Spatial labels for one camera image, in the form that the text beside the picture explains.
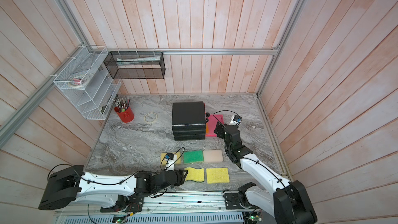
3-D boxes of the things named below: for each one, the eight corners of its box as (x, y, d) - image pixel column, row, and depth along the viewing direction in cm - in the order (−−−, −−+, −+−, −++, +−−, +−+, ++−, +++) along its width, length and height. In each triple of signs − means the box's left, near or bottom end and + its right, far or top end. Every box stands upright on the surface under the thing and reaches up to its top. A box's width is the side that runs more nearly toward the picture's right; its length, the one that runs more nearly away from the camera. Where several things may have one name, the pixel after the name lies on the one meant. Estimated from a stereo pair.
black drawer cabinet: (173, 143, 96) (169, 127, 82) (176, 118, 108) (173, 101, 94) (204, 143, 96) (205, 127, 82) (203, 118, 108) (204, 101, 94)
